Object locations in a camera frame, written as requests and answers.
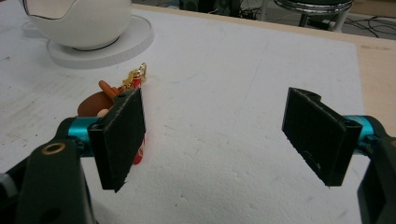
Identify white round base disc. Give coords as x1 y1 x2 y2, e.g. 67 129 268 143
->
46 14 155 70

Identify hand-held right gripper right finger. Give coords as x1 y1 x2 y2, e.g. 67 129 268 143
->
281 87 375 188

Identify dark equipment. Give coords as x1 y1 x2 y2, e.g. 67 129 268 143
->
178 0 243 18

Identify black floor cables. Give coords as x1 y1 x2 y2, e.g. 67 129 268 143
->
342 14 396 40

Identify white foam mat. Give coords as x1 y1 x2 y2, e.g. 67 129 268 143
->
0 0 372 224

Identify metal stool base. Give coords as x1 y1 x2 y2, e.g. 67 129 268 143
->
273 0 356 33

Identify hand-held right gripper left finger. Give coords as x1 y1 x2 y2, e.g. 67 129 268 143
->
67 87 147 193

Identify white round ball-shaped container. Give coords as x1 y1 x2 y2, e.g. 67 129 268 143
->
18 0 134 51

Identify brown figure keychain gold clasp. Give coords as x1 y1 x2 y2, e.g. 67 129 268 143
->
77 62 148 166

